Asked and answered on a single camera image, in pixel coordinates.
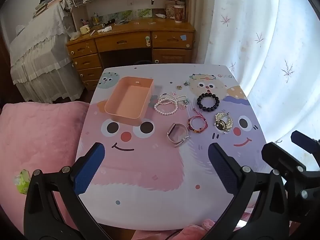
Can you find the white patterned curtain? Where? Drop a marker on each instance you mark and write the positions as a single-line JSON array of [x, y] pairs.
[[250, 30]]

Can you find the yellow mug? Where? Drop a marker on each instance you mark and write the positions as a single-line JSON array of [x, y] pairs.
[[84, 29]]

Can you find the wooden desk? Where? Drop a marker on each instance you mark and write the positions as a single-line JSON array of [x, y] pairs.
[[120, 42]]

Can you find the black flashlight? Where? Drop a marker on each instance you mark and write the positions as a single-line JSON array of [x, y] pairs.
[[110, 21]]

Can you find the small flower earring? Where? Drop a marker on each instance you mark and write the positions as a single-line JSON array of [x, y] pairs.
[[186, 83]]

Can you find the pink fluffy blanket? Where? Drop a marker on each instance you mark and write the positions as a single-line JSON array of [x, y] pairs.
[[37, 135]]

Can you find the green tissue packet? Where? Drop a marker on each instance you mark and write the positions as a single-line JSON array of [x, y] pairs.
[[23, 182]]

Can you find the patterned paper box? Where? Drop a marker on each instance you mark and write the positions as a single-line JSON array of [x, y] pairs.
[[169, 11]]

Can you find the pen holder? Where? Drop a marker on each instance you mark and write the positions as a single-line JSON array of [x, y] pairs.
[[96, 19]]

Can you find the pink plastic storage box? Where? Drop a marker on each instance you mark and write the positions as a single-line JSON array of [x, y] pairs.
[[125, 100]]

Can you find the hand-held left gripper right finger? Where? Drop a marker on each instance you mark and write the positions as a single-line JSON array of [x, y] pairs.
[[221, 167]]

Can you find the red paper cup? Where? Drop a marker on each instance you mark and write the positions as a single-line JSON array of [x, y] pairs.
[[178, 13]]

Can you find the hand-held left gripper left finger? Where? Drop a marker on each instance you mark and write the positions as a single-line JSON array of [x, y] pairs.
[[88, 170]]

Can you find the gold ornate brooch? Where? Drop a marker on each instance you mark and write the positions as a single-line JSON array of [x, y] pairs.
[[223, 122]]

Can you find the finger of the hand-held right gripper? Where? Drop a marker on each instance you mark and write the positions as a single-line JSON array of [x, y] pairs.
[[303, 140], [280, 158]]

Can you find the crumpled white tissue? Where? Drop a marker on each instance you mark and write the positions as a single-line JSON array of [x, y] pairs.
[[104, 29]]

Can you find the white small bottle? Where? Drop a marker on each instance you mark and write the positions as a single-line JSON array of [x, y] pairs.
[[160, 16]]

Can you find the silver wrist watch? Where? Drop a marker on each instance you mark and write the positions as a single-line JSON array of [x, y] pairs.
[[172, 140]]

